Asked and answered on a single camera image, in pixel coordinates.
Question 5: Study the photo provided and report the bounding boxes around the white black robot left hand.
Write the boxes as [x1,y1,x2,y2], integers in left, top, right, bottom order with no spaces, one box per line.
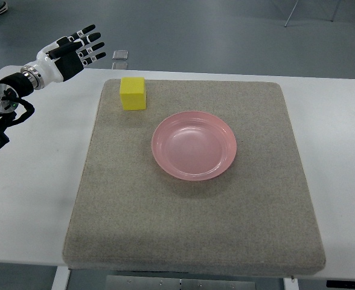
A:
[21,24,106,90]

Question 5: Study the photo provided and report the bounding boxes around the yellow foam block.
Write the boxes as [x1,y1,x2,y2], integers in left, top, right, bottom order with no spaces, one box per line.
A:
[120,77,147,111]

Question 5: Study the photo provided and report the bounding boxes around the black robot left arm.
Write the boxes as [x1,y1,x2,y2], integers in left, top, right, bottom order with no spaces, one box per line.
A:
[0,72,37,149]

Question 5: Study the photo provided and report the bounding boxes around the pink plate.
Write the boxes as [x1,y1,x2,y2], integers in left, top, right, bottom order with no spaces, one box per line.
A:
[151,111,237,181]

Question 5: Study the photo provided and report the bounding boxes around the clear floor outlet cover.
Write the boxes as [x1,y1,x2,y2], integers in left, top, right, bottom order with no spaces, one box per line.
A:
[112,50,129,60]

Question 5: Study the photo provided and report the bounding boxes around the beige fabric mat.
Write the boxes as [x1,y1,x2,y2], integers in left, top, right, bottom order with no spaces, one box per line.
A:
[62,79,326,277]

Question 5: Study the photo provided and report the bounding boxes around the metal chair legs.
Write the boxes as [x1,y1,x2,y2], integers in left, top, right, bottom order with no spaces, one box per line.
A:
[283,1,355,28]

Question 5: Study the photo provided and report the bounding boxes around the white table leg frame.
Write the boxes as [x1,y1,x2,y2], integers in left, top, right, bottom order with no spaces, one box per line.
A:
[51,266,71,290]

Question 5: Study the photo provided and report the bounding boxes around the grey metal base plate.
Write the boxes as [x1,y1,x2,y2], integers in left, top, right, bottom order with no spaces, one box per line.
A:
[105,275,257,290]

